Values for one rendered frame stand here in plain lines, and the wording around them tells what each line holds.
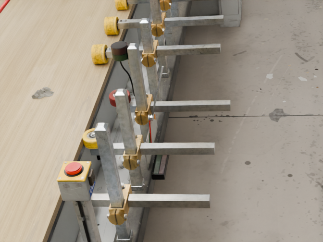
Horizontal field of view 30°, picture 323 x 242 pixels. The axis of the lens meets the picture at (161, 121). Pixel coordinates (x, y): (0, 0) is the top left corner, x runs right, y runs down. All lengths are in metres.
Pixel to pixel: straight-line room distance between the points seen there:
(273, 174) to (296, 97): 0.72
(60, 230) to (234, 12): 2.92
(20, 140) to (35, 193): 0.30
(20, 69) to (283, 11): 2.69
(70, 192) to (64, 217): 0.56
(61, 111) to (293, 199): 1.35
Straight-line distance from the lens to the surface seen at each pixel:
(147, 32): 2.35
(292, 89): 3.88
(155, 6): 2.57
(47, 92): 2.38
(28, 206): 1.89
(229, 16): 4.59
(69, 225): 2.08
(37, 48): 2.74
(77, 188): 1.45
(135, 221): 2.04
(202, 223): 2.98
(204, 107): 2.25
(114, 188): 1.81
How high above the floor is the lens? 2.13
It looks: 36 degrees down
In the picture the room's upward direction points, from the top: 8 degrees counter-clockwise
